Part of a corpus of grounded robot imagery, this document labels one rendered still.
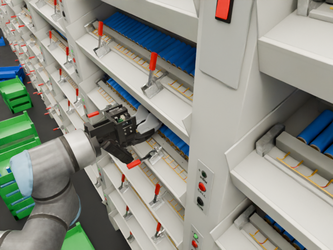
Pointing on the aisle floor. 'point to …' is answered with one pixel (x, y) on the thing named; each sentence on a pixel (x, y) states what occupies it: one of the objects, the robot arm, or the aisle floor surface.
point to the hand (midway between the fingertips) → (158, 119)
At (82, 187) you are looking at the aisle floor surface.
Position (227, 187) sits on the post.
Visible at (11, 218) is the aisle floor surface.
